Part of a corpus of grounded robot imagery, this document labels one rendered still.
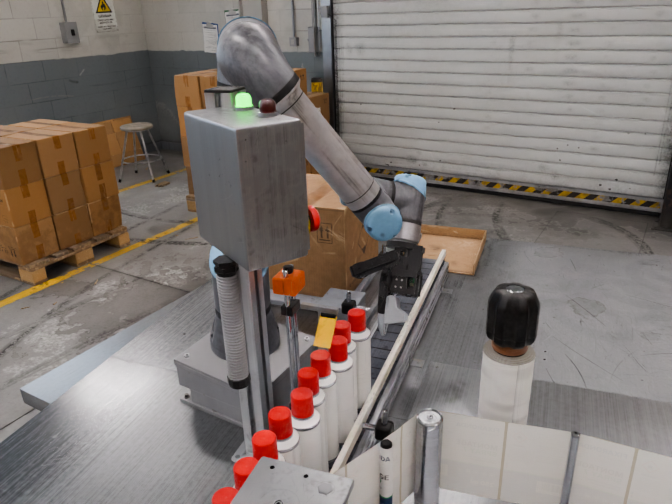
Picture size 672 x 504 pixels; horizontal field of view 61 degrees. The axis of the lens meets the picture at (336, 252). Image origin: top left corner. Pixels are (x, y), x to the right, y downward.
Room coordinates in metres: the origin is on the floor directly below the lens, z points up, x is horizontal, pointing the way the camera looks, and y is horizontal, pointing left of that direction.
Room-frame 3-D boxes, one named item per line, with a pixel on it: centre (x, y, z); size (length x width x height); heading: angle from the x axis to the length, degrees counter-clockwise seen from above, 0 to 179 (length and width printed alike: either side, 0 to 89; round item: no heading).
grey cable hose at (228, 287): (0.73, 0.15, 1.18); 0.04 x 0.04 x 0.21
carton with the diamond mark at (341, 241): (1.60, 0.03, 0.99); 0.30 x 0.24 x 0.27; 158
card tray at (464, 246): (1.78, -0.36, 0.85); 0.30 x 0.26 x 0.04; 159
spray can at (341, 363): (0.84, 0.00, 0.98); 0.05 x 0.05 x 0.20
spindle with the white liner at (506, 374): (0.82, -0.29, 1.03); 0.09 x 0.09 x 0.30
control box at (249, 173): (0.78, 0.12, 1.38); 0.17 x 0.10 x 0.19; 34
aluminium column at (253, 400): (0.86, 0.15, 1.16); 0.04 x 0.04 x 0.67; 69
